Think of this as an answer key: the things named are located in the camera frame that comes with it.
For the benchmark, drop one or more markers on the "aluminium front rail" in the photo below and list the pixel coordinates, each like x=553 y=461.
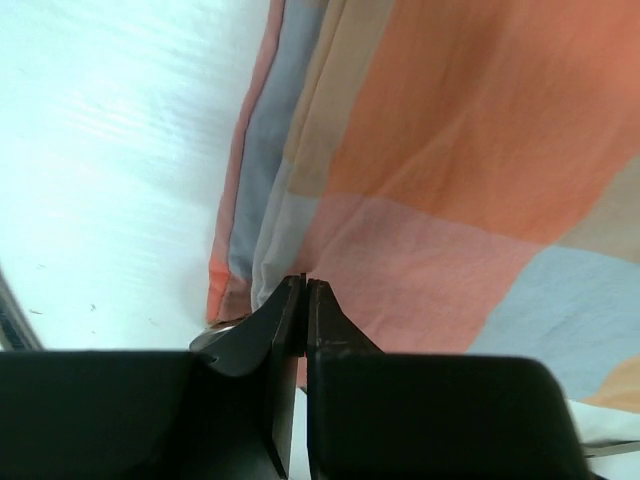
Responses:
x=16 y=332

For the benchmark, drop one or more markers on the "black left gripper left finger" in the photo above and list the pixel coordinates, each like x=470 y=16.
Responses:
x=224 y=412

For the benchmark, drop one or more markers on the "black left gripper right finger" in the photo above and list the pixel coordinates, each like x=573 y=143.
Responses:
x=377 y=415

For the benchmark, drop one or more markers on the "checkered orange blue cloth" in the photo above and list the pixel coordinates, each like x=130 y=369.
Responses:
x=465 y=175

